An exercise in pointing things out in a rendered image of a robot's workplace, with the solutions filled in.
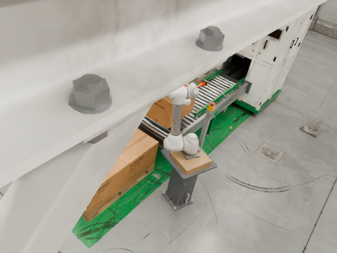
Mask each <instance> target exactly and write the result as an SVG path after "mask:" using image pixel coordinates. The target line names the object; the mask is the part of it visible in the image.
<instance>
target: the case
mask: <svg viewBox="0 0 337 253"><path fill-rule="evenodd" d="M190 100H191V103H190V105H188V106H186V105H183V106H182V118H183V117H185V116H186V115H188V114H189V113H190V112H192V110H193V106H194V102H195V99H190ZM172 111H173V103H172V100H171V99H169V98H168V96H165V97H163V98H162V99H160V100H158V101H156V102H155V103H153V105H152V106H151V108H150V109H149V111H148V113H147V114H146V116H147V117H149V118H150V119H152V120H154V121H155V122H157V123H158V124H160V125H162V126H163V127H165V128H167V129H168V128H170V127H171V126H172ZM182 118H181V119H182Z"/></svg>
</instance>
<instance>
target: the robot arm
mask: <svg viewBox="0 0 337 253"><path fill-rule="evenodd" d="M167 96H168V98H169V99H171V100H172V103H173V111H172V127H171V132H170V133H169V135H168V137H167V138H165V139H164V141H163V145H164V148H165V149H166V150H169V151H181V152H182V154H183V155H184V157H185V159H186V160H189V159H193V158H199V157H200V155H199V154H198V152H200V151H201V149H198V146H199V140H198V137H197V135H196V134H194V133H190V134H187V135H186V136H184V137H182V135H181V134H180V129H181V118H182V106H183V105H186V106H188V105H190V103H191V100H190V99H195V98H197V97H198V96H199V90H198V89H197V86H196V84H195V83H190V84H189V85H188V86H187V87H185V86H182V87H180V88H179V89H177V90H175V91H174V92H172V93H170V94H168V95H167Z"/></svg>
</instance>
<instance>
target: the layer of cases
mask: <svg viewBox="0 0 337 253"><path fill-rule="evenodd" d="M158 143H159V142H158V141H156V140H155V139H153V138H152V137H150V136H149V135H147V134H146V133H144V132H143V131H141V130H140V129H138V128H137V130H136V131H135V133H134V134H133V136H132V137H131V139H130V141H129V142H128V144H127V145H126V147H125V148H124V150H123V151H122V153H121V155H120V156H119V158H118V159H117V161H116V162H115V164H114V165H113V167H112V169H111V170H110V172H109V173H108V175H107V176H106V178H105V179H104V181H103V183H102V184H101V186H100V187H99V189H98V190H97V192H96V193H95V195H94V197H93V198H92V200H91V201H90V203H89V204H88V206H87V207H86V209H85V211H84V212H85V213H87V214H88V215H90V214H91V213H92V212H93V211H95V210H96V209H97V208H99V207H100V206H101V205H102V204H104V203H105V202H106V201H107V200H109V199H110V198H111V197H112V196H114V195H115V194H116V193H117V192H119V191H120V190H121V189H123V188H124V187H125V186H126V185H128V184H129V183H130V182H131V181H133V180H134V179H135V178H136V177H138V176H139V175H140V174H142V173H143V172H144V171H145V170H147V169H148V168H149V167H150V166H152V165H153V164H154V163H155V159H156V154H157V149H158Z"/></svg>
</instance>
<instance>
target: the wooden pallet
mask: <svg viewBox="0 0 337 253"><path fill-rule="evenodd" d="M154 166H155V163H154V164H153V165H152V166H150V167H149V168H148V169H147V170H145V171H144V172H143V173H142V174H140V175H139V176H138V177H136V178H135V179H134V180H133V181H131V182H130V183H129V184H128V185H126V186H125V187H124V188H123V189H121V190H120V191H119V192H117V193H116V194H115V195H114V196H112V197H111V198H110V199H109V200H107V201H106V202H105V203H104V204H102V205H101V206H100V207H99V208H97V209H96V210H95V211H93V212H92V213H91V214H90V215H88V214H87V213H85V212H83V218H84V219H85V220H86V221H87V222H88V223H89V222H90V221H92V220H93V219H94V218H95V217H96V216H98V215H99V214H100V213H101V212H103V211H104V210H105V209H106V208H108V207H109V206H110V205H111V204H113V203H114V202H115V201H116V200H117V199H119V198H120V197H121V196H122V195H124V194H125V193H126V192H127V191H129V190H130V189H131V188H132V187H133V186H135V185H136V184H137V183H138V182H140V181H141V180H142V179H143V178H145V177H146V176H147V175H148V174H149V173H151V172H152V171H153V170H154Z"/></svg>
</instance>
